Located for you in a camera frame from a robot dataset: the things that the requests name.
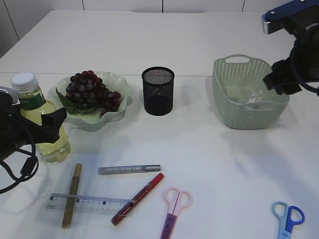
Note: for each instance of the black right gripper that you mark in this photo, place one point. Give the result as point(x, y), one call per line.
point(293, 74)

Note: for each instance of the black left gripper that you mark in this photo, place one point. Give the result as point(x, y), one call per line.
point(20, 131)

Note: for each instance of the red artificial grape bunch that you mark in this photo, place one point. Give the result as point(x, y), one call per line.
point(86, 93)

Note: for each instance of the clear plastic sheet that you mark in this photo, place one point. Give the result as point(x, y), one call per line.
point(249, 97)

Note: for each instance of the pink handled scissors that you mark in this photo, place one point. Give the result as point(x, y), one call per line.
point(177, 200)

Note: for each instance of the blue handled scissors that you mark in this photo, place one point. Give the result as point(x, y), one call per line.
point(286, 223)

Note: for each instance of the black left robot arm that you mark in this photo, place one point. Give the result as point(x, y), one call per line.
point(5, 151)

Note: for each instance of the green wavy plastic plate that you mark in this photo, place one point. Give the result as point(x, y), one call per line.
point(93, 121)

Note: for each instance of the green woven plastic basket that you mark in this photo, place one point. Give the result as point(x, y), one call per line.
point(241, 73)

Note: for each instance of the silver glitter pen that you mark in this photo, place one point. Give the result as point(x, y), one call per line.
point(128, 169)

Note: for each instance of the clear plastic ruler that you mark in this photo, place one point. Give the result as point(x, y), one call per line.
point(85, 204)

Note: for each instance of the gold glitter pen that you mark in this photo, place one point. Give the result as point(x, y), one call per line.
point(69, 207)

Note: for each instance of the black mesh pen holder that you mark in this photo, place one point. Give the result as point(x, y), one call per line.
point(158, 86)

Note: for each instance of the red marker pen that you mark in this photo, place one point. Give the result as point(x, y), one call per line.
point(128, 207)

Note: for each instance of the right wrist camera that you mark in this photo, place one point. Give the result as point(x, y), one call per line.
point(294, 16)

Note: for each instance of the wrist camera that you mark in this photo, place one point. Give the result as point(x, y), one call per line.
point(8, 96)
point(294, 16)

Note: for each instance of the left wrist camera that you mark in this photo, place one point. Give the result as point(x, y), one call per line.
point(8, 96)

